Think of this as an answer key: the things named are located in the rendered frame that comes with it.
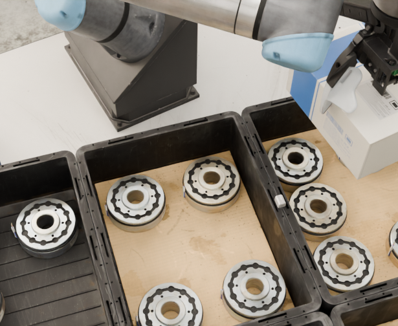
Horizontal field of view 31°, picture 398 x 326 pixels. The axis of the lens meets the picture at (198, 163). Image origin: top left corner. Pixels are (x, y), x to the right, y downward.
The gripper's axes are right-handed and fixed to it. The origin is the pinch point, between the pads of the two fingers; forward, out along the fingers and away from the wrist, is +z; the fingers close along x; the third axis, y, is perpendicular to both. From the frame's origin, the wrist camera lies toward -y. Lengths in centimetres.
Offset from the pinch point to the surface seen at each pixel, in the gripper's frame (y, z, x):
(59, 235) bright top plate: -12, 25, -47
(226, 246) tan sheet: 1.2, 27.9, -22.1
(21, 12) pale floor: -159, 112, -18
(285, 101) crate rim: -15.8, 19.0, -0.8
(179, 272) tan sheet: 1.9, 27.9, -31.5
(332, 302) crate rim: 21.3, 17.8, -15.5
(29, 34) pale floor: -147, 112, -19
